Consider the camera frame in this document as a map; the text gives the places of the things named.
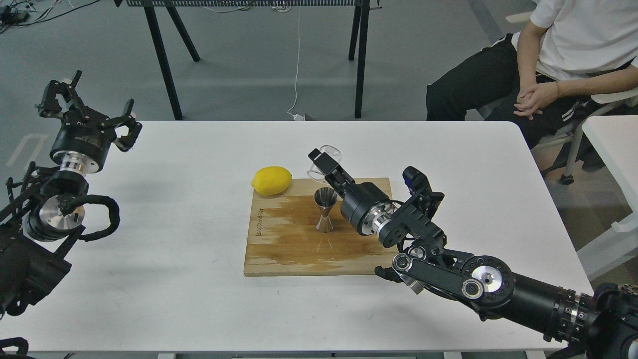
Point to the white side table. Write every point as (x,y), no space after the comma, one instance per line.
(616,140)

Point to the steel double jigger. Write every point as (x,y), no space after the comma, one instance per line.
(325,198)

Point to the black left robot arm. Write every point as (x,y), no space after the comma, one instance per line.
(51,209)

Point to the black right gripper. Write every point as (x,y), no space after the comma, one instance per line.
(364,205)

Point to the person's clasped hands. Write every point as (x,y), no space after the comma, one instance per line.
(533,97)

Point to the black metal frame table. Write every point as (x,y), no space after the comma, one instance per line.
(202,47)

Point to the yellow lemon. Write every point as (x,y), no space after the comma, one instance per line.
(271,180)

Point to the seated person white shirt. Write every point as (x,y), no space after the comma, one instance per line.
(458,91)

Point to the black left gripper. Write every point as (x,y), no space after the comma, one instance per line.
(78,134)

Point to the office chair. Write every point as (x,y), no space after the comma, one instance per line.
(573,129)

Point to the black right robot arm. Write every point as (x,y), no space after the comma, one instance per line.
(602,326)

